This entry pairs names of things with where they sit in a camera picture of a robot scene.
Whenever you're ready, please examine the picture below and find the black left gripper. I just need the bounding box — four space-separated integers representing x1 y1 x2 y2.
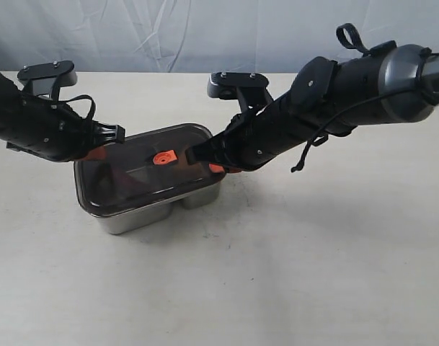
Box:
4 90 125 162

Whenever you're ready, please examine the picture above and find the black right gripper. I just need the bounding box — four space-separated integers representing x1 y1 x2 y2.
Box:
185 89 335 174

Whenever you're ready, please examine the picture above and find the dark transparent lid orange seal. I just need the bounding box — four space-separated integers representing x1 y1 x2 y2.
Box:
74 123 226 216

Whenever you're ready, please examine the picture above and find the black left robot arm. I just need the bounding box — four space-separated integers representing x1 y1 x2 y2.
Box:
0 60 125 162

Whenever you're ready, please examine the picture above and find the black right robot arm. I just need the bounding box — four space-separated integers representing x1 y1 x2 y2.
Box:
186 43 439 172

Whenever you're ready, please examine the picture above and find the steel two-compartment lunch box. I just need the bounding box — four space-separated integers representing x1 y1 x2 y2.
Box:
89 182 221 235

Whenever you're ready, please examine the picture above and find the grey fabric backdrop curtain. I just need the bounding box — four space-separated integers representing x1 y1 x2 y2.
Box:
0 1 439 73

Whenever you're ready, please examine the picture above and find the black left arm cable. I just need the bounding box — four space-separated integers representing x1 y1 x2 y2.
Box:
49 81 97 127

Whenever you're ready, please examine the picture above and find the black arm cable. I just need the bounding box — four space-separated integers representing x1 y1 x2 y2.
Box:
290 23 439 174
49 81 97 127

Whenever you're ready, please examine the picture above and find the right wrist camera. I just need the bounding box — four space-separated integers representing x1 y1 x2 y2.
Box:
207 71 269 100

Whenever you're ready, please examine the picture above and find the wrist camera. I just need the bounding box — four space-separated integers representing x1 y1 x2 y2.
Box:
17 61 78 100
207 71 269 100

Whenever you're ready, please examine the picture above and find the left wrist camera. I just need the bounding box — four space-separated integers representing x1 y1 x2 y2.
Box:
17 61 78 100

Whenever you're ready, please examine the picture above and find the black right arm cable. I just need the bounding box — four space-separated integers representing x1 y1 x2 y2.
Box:
290 23 439 174

